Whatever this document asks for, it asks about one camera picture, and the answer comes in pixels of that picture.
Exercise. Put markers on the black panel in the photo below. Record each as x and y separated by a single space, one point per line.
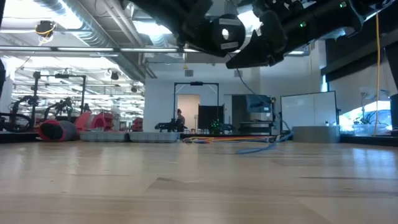
208 115

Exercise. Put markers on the black background robot arm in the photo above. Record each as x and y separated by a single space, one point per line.
164 126

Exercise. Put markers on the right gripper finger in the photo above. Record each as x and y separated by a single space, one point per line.
258 56

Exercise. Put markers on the ceiling light strip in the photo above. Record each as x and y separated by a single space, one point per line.
189 50
149 49
84 49
25 48
295 53

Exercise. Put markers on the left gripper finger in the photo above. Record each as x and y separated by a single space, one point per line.
196 45
202 11

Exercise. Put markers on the person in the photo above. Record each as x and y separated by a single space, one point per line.
180 119

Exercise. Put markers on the black device with green lights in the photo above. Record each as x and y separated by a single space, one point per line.
215 124

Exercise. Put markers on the black metal table frame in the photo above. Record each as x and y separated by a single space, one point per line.
18 137

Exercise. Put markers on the grey pouch with red rim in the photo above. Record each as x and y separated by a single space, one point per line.
57 130

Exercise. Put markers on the black background robot rig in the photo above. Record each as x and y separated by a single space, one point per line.
36 84

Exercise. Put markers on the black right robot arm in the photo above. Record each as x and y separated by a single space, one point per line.
335 18

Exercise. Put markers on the black gantry frame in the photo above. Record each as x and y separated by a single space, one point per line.
196 83

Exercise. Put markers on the whiteboard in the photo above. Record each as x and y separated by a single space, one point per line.
308 110

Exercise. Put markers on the grey duct tape roll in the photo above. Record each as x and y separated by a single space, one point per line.
315 134

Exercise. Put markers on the red shelving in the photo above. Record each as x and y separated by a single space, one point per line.
138 124

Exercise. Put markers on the grey open tool case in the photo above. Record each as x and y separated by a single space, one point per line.
124 137

